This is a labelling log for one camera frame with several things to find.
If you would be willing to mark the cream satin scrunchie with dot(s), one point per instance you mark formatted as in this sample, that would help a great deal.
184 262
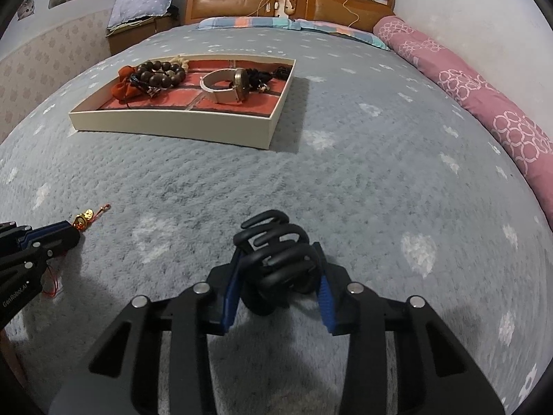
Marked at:
180 60

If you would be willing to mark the grey patterned bedspread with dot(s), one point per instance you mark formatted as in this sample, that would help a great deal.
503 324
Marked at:
397 182

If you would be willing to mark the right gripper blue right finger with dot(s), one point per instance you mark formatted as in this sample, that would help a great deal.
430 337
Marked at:
402 357

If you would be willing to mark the plaid pillow left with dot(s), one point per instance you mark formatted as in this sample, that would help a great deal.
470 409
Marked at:
248 22

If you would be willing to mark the cream tray with brick lining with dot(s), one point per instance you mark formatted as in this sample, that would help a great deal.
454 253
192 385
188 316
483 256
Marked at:
172 103

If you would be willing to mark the lavender dotted cushion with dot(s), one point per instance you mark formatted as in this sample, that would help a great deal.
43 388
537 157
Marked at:
126 11

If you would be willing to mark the white band bronze watch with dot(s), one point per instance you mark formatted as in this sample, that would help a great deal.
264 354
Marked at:
226 86

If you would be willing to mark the brown pendant with black cord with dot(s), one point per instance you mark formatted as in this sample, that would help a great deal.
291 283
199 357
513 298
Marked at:
282 73

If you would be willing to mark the plaid pillow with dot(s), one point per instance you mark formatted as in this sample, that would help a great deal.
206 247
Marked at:
248 22
338 30

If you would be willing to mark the black velvet scrunchie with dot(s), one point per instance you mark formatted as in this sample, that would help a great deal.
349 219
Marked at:
258 80

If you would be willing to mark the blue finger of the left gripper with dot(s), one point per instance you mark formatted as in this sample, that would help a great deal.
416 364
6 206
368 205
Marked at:
49 242
11 233

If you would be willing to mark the orange fabric scrunchie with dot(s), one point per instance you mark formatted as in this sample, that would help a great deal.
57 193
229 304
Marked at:
123 90

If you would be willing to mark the small tabby kitten sticker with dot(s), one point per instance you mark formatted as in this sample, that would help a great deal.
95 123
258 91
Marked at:
26 9

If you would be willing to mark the black claw hair clip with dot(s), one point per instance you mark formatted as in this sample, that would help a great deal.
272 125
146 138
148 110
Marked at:
276 261

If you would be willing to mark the plaid pillow right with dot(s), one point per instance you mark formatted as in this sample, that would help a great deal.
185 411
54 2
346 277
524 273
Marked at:
338 30

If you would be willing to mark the pink rolled quilt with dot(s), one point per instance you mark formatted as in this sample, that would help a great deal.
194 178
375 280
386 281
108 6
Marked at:
523 140

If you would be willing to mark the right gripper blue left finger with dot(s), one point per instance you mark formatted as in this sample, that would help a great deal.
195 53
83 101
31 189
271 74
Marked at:
119 374

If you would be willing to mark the wooden nightstand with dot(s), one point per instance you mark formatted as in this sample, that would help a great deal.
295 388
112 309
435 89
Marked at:
126 36

